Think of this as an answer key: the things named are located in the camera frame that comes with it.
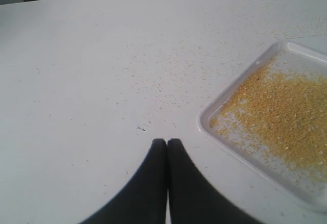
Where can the yellow fine sieved grains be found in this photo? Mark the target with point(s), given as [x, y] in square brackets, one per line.
[286, 113]

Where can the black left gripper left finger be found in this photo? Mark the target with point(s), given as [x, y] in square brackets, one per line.
[144, 198]

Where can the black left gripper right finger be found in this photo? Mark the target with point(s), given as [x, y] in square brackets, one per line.
[192, 199]

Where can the white rectangular plastic tray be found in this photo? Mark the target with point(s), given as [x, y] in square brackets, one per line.
[304, 188]

